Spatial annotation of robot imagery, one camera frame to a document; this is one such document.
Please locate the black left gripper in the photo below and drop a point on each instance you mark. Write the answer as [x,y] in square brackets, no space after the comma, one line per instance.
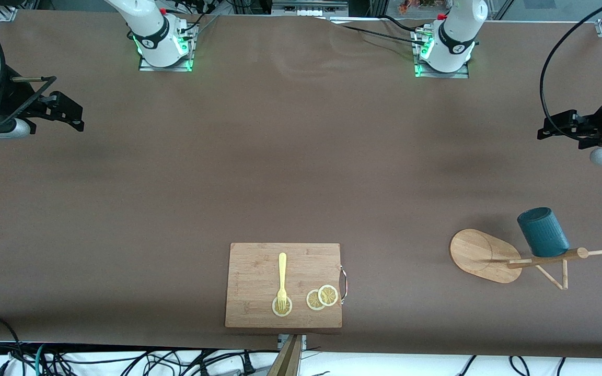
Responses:
[595,126]

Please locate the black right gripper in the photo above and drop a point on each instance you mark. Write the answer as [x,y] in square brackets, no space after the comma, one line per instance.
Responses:
[3,104]

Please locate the teal cup with yellow inside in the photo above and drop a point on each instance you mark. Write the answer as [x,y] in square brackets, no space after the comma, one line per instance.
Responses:
[544,235]

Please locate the wooden cup rack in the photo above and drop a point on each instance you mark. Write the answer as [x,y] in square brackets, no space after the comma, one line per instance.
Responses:
[476,256]

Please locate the grey power strip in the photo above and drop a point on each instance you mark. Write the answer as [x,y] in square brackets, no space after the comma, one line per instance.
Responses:
[309,8]

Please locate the yellow plastic fork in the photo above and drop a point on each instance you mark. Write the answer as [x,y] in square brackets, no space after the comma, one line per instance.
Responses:
[282,271]

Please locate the yellow lemon slice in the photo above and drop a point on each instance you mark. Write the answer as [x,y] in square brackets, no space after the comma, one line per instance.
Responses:
[328,295]
[287,309]
[312,301]

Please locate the black power plug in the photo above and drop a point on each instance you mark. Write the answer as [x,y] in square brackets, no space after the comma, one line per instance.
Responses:
[249,365]

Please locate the brown wooden beam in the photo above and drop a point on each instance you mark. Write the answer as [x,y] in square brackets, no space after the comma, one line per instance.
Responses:
[286,363]

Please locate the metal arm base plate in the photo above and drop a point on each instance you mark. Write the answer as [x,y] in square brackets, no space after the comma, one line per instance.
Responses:
[147,65]
[426,73]

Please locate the metal beam bracket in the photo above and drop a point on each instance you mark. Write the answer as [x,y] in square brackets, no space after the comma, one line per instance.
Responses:
[303,342]

